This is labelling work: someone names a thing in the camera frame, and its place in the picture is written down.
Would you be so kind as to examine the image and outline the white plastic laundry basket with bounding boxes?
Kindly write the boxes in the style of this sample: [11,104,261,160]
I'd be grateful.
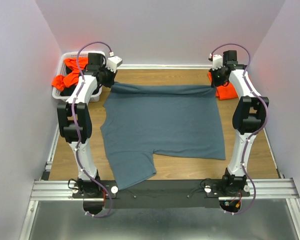
[52,50,105,102]

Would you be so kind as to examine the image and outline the aluminium extrusion rail frame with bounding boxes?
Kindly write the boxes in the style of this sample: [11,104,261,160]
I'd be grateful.
[20,132,300,240]

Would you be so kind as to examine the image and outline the blue grey t shirt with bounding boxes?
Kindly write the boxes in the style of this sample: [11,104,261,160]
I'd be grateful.
[100,82,226,190]

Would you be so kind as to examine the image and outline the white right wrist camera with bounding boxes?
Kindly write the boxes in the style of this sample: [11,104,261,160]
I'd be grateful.
[209,54,224,71]

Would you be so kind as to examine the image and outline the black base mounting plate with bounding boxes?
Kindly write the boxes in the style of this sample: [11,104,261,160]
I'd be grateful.
[67,178,251,216]

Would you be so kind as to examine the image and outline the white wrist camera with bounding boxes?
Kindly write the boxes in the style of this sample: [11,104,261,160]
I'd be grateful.
[106,56,123,73]
[209,54,224,71]

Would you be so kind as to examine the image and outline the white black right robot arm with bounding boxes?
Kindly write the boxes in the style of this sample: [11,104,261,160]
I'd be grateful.
[209,50,269,196]

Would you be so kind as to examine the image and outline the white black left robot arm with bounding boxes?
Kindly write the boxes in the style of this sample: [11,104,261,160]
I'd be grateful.
[57,51,123,198]

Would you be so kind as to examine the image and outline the crumpled orange t shirt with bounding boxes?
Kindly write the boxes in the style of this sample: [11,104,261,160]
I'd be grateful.
[51,57,80,92]

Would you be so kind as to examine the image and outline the folded orange t shirt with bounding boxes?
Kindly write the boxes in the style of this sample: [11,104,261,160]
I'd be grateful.
[215,69,253,100]

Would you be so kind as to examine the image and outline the black t shirt in basket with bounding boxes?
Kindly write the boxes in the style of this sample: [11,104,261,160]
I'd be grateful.
[59,55,105,98]

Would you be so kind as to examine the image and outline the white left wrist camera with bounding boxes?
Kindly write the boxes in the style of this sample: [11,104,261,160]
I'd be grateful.
[106,56,123,73]

